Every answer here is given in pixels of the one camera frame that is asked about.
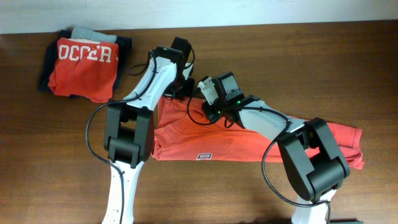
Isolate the folded grey garment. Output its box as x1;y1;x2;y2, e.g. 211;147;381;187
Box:
71;27;117;43

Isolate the left black cable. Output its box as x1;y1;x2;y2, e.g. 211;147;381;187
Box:
85;46;197;224

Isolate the right black cable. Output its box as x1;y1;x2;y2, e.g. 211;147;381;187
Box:
186;86;331;224

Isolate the folded navy blue garment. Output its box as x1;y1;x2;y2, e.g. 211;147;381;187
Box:
37;30;132;92

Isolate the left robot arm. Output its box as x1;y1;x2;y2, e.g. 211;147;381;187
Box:
103;37;193;223

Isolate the black cable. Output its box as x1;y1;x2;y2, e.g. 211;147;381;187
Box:
85;46;197;224
186;86;331;224

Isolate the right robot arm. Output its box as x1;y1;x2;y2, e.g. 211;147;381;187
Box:
198;72;350;223

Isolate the salmon red t-shirt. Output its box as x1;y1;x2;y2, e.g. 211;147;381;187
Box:
150;96;365;170

